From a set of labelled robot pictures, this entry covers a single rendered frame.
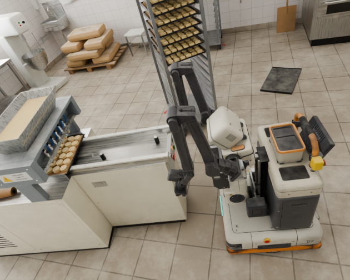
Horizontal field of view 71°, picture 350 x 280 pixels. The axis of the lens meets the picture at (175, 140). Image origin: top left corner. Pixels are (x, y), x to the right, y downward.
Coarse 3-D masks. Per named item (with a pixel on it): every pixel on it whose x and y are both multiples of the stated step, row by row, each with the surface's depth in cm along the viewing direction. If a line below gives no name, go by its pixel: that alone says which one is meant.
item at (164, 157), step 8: (168, 152) 162; (112, 160) 169; (120, 160) 167; (128, 160) 165; (136, 160) 164; (144, 160) 164; (152, 160) 164; (160, 160) 164; (168, 160) 163; (72, 168) 172; (80, 168) 171; (88, 168) 171; (96, 168) 171; (104, 168) 171; (112, 168) 171
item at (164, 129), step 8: (144, 128) 186; (152, 128) 184; (160, 128) 183; (168, 128) 183; (96, 136) 193; (104, 136) 190; (112, 136) 189; (120, 136) 189; (128, 136) 189; (136, 136) 189; (144, 136) 189; (88, 144) 196
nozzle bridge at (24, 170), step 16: (64, 96) 192; (64, 112) 194; (80, 112) 200; (48, 128) 163; (64, 128) 184; (32, 144) 154; (0, 160) 150; (16, 160) 146; (32, 160) 142; (48, 160) 161; (0, 176) 147; (16, 176) 146; (32, 176) 146; (48, 176) 153; (32, 192) 158
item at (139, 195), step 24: (96, 144) 195; (120, 144) 189; (144, 144) 182; (120, 168) 170; (144, 168) 169; (168, 168) 171; (96, 192) 189; (120, 192) 188; (144, 192) 188; (168, 192) 187; (120, 216) 213; (144, 216) 212; (168, 216) 211
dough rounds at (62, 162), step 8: (72, 136) 196; (80, 136) 195; (64, 144) 192; (72, 144) 188; (64, 152) 185; (72, 152) 185; (56, 160) 182; (64, 160) 177; (48, 168) 174; (56, 168) 173; (64, 168) 171
